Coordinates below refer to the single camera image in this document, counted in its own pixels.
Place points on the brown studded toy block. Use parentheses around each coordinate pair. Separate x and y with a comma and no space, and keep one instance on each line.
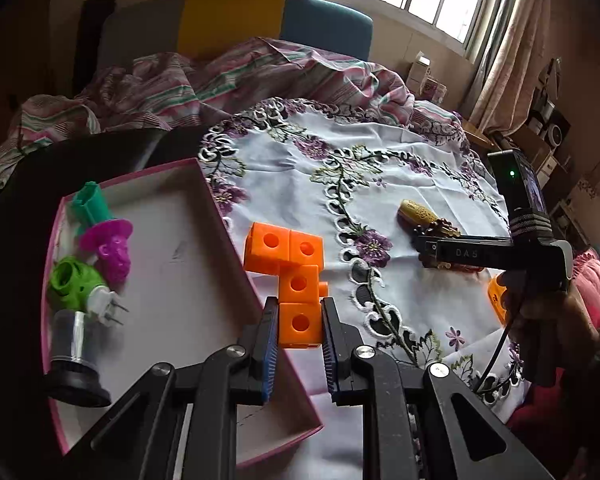
(445,227)

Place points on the wooden bedside table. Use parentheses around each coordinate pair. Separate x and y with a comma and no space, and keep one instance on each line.
(480,137)

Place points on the pink patterned carton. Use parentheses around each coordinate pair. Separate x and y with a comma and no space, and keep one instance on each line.
(435,91)

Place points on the green ribbed plastic piece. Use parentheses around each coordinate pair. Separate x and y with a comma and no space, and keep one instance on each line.
(90,205)

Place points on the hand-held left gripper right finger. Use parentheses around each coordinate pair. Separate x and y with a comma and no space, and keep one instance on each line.
(330,350)

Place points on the person's right hand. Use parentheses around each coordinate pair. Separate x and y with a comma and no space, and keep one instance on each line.
(575,330)

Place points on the magenta plastic toy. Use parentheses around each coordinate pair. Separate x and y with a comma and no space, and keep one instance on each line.
(112,252)

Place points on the orange plastic piece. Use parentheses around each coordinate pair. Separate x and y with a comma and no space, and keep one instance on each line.
(495,300)

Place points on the white plug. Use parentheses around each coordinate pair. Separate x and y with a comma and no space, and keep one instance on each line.
(102,305)

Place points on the pink cardboard box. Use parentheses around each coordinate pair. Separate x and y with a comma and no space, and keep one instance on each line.
(190,270)

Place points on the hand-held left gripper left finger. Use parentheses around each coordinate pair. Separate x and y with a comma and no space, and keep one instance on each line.
(270,350)

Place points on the lime green plastic toy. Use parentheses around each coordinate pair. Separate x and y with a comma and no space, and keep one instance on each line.
(72,285)

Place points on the tall white carton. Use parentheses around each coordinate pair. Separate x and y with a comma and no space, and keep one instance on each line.
(417,72)

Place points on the long beige curtain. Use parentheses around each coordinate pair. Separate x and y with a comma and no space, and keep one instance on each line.
(510,60)

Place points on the grey yellow blue headboard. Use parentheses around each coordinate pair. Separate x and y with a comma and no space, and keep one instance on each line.
(230,20)

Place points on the striped pink green blanket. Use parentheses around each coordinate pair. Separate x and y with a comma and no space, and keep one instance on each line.
(230,75)

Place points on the white embroidered floral tablecloth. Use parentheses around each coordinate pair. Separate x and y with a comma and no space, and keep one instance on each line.
(290,160)

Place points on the yellow carved cork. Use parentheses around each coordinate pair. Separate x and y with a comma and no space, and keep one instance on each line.
(415,211)

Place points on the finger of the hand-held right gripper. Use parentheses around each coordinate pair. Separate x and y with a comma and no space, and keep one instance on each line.
(465,252)

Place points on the orange linked cubes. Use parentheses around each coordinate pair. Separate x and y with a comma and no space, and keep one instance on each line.
(300,282)

